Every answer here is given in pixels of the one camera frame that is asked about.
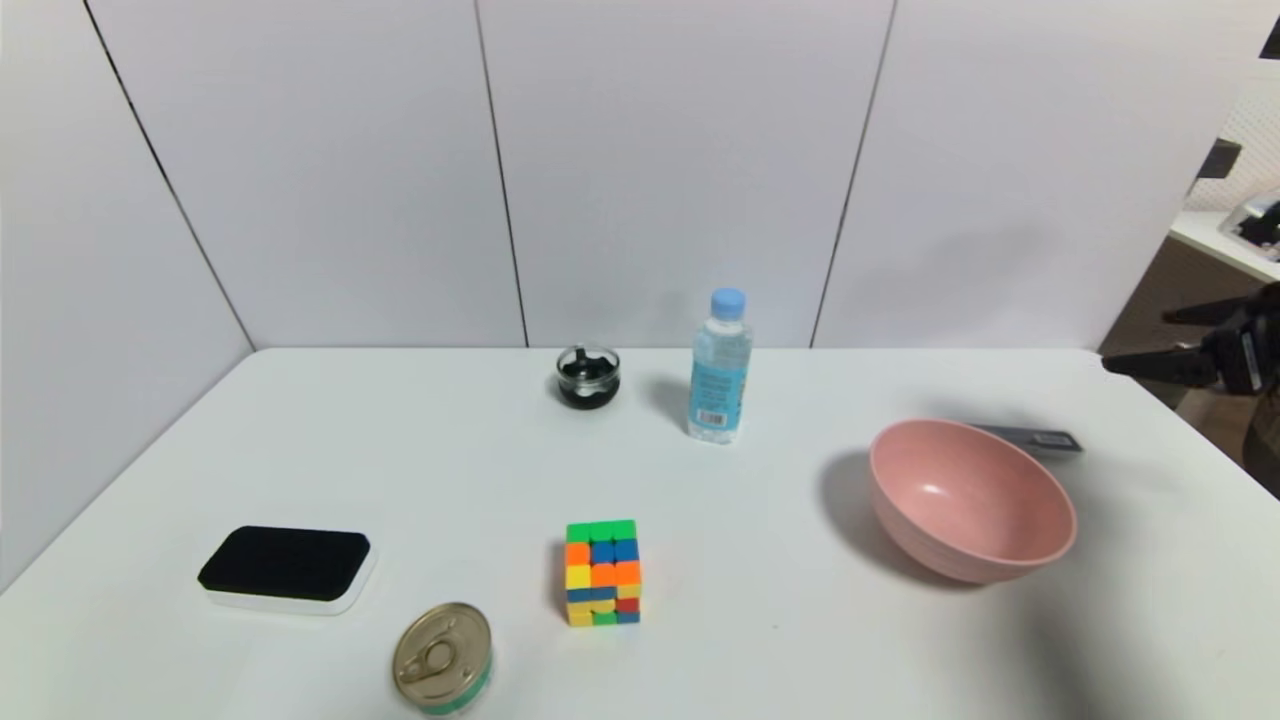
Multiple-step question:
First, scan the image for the grey black device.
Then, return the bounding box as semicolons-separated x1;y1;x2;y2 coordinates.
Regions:
1220;190;1280;261

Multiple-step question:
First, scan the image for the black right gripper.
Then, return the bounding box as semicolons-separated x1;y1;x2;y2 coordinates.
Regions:
1101;282;1280;396

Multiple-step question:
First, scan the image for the small black glass jar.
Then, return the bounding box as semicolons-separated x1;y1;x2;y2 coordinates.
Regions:
556;345;622;410

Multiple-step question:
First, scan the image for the dark wall-mounted box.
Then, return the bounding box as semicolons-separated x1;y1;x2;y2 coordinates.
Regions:
1198;138;1243;181

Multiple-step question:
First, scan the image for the pink bowl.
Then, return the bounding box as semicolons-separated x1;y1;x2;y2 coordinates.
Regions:
868;418;1079;586

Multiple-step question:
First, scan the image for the black white whiteboard eraser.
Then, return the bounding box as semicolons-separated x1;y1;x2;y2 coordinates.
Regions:
197;525;378;616

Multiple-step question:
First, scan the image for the gold-lid green tin can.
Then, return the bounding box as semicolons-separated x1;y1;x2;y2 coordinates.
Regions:
391;601;494;717

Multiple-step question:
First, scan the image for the blue-capped clear water bottle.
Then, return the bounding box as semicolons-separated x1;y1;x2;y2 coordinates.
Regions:
686;288;753;445

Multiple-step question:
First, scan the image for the multicolour puzzle cube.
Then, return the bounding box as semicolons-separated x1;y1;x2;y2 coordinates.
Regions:
563;519;642;628

